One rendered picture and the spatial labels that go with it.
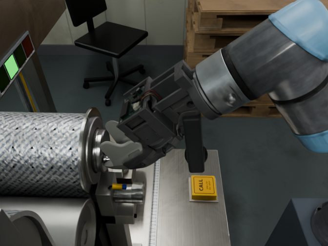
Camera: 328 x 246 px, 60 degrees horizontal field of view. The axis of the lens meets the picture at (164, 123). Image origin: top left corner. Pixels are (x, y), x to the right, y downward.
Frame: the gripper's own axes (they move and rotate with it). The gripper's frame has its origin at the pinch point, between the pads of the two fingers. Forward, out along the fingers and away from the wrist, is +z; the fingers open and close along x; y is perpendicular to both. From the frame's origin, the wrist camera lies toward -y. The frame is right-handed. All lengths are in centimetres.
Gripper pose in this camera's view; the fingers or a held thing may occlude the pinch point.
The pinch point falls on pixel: (114, 159)
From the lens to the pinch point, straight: 48.5
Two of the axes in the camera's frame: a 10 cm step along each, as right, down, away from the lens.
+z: -7.7, 4.5, 4.5
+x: -0.3, 6.8, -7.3
